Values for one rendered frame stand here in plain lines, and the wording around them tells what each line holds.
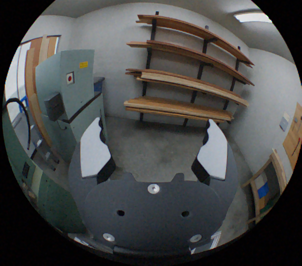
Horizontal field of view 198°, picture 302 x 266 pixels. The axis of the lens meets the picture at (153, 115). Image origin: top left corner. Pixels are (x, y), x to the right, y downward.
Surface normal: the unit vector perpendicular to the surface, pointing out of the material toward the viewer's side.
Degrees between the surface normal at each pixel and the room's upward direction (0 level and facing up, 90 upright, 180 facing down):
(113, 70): 90
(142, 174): 0
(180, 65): 90
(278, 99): 90
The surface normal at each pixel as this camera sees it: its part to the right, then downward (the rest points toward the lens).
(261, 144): -0.99, -0.13
